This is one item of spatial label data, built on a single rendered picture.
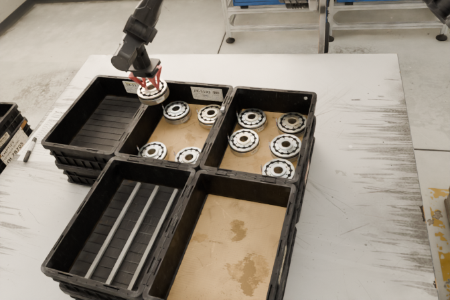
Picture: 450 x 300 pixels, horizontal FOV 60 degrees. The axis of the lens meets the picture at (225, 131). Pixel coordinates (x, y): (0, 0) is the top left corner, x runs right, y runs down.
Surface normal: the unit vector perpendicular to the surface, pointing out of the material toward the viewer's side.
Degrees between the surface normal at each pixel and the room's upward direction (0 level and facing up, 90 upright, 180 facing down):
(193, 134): 0
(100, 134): 0
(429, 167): 0
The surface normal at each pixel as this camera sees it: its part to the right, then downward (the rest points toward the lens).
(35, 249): -0.15, -0.70
